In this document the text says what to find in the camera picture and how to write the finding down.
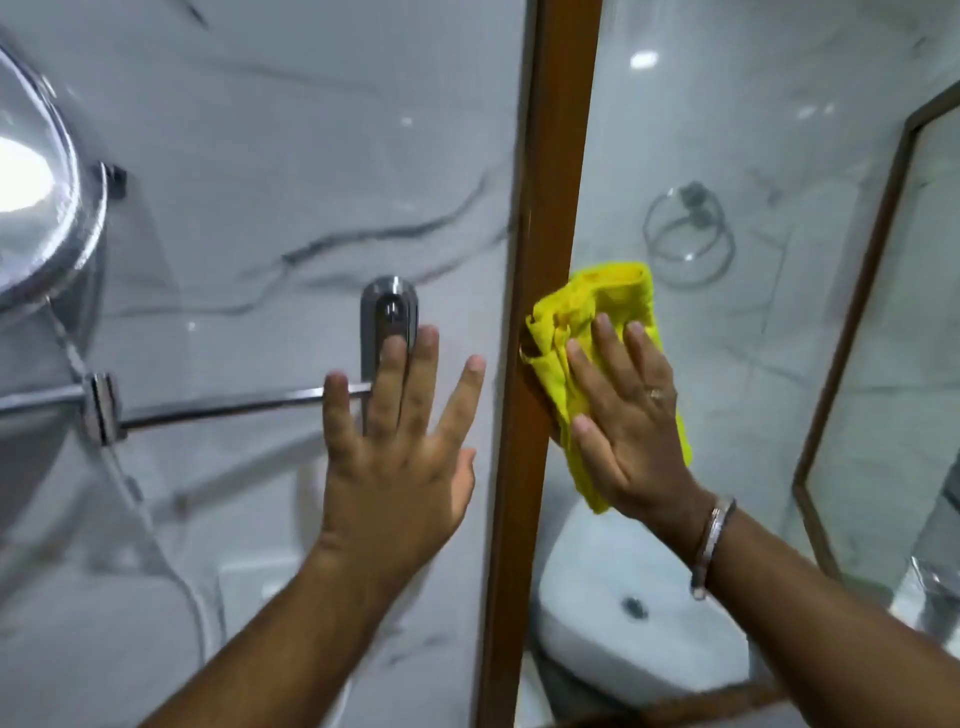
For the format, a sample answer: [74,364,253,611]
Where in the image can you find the chrome towel ring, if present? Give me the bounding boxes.
[642,180,737,291]

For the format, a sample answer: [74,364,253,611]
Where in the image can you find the chrome faucet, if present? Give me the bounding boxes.
[891,480,960,655]

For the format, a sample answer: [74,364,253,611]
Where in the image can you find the white toilet cistern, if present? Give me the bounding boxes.
[533,497,760,708]

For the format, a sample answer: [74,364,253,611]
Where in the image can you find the wooden framed wall mirror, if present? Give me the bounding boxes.
[474,0,960,728]

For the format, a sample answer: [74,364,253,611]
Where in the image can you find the steel wrist bangle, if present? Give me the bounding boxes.
[690,497,738,601]

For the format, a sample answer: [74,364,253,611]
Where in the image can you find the person's right forearm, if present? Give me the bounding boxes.
[675,501,960,728]

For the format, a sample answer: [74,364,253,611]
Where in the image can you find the yellow cleaning cloth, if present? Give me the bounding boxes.
[522,261,695,516]

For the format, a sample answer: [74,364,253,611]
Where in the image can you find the person's left hand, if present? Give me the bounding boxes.
[318,324,487,595]

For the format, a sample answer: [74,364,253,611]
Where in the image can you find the round chrome magnifying mirror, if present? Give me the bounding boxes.
[0,37,111,313]

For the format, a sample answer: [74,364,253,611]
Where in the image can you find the person's right hand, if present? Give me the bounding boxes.
[564,312,715,550]

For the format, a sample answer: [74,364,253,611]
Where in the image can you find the person's left forearm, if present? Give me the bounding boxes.
[138,536,432,728]

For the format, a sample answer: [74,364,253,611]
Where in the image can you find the chrome wall mount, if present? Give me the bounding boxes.
[359,276,420,385]

